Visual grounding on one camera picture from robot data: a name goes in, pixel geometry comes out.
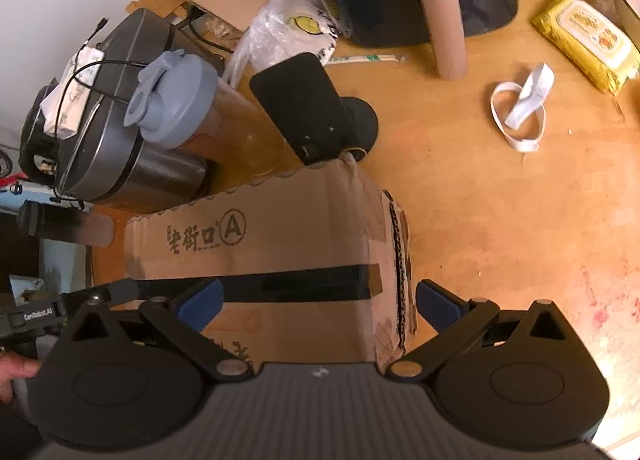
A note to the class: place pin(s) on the white elastic band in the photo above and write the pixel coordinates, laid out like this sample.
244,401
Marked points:
532,95

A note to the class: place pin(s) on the yellow wet wipes pack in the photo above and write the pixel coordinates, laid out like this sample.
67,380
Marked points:
601,50

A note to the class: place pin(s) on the silver rice cooker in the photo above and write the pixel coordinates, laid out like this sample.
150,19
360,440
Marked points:
109,163

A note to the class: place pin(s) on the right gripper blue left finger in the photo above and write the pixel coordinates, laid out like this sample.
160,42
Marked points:
200,304

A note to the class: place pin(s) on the wrapped chopsticks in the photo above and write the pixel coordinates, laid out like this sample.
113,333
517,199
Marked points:
366,58

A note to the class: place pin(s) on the person left hand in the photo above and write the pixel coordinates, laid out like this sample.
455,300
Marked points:
12,367

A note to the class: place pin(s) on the white smiley plastic bag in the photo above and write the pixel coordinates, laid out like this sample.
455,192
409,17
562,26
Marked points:
281,30

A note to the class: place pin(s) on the black electric kettle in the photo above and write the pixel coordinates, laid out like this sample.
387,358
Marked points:
35,143

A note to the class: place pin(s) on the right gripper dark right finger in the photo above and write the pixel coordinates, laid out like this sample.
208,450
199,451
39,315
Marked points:
439,307

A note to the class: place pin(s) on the black phone stand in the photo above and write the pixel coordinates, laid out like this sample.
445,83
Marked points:
318,123

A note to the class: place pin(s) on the dark frosted glass bottle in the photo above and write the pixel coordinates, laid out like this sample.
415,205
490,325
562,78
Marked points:
68,225

